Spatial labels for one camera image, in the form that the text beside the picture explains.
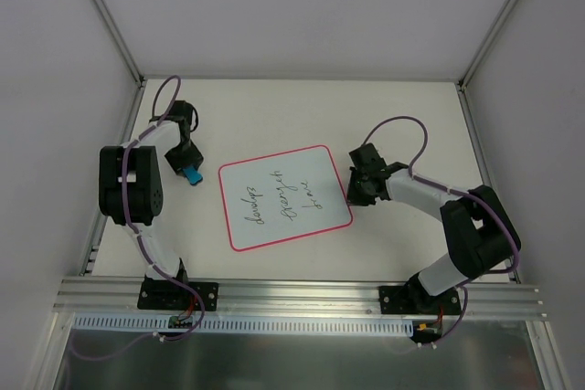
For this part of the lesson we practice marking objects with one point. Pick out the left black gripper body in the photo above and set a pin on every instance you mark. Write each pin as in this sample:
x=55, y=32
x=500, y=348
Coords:
x=184, y=158

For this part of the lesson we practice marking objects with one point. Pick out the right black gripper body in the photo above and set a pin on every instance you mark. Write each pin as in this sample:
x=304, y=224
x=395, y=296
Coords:
x=358, y=186

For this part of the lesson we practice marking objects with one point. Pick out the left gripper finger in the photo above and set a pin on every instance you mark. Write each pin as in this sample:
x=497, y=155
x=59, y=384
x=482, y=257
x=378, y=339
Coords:
x=177, y=163
x=196, y=157

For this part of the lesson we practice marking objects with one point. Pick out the blue bone-shaped eraser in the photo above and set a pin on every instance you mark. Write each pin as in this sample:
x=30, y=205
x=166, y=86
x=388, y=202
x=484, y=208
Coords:
x=192, y=175

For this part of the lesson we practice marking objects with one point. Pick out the pink framed whiteboard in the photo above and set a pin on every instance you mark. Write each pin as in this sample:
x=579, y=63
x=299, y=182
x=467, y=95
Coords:
x=280, y=197

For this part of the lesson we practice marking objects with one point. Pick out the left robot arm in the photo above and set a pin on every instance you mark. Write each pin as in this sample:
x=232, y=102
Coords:
x=131, y=190

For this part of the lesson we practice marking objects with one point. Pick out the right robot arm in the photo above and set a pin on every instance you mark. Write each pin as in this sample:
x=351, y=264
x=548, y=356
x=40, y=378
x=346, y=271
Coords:
x=478, y=232

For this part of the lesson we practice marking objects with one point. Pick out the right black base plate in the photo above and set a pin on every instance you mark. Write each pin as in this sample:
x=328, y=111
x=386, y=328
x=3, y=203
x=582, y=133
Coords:
x=400, y=300

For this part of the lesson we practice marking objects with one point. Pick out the white slotted cable duct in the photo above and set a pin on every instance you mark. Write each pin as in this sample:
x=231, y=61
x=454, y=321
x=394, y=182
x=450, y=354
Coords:
x=245, y=325

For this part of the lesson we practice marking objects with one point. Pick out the left aluminium frame post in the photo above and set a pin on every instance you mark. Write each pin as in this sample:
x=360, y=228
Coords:
x=113, y=31

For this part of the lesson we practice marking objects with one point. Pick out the aluminium frame post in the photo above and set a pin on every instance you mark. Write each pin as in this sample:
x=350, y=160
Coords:
x=113, y=31
x=496, y=84

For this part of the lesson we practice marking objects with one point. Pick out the aluminium mounting rail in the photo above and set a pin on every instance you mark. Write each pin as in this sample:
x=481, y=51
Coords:
x=293, y=298

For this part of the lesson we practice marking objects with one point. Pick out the right aluminium frame post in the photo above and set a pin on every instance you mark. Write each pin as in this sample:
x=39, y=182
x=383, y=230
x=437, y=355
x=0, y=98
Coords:
x=496, y=84

